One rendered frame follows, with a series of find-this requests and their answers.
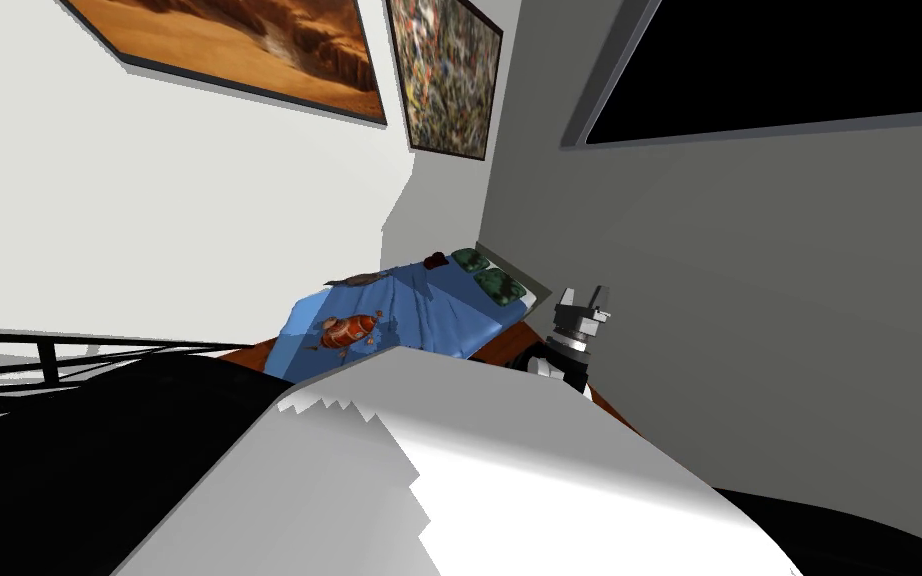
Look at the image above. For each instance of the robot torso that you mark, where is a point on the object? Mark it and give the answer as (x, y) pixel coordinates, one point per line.
(509, 480)

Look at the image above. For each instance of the dark window with grey frame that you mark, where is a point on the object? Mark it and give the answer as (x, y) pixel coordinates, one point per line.
(789, 64)

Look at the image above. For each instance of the black metal rail frame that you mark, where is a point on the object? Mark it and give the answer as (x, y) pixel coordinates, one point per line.
(49, 358)

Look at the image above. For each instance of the colourful abstract wall picture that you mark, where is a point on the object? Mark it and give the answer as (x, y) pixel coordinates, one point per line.
(449, 72)

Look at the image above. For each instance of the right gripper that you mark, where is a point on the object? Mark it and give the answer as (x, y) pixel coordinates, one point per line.
(575, 322)

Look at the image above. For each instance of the orange desert wall picture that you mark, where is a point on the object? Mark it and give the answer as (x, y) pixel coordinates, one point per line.
(253, 40)

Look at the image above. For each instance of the blue bed with green pillows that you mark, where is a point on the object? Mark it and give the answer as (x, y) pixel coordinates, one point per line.
(437, 308)

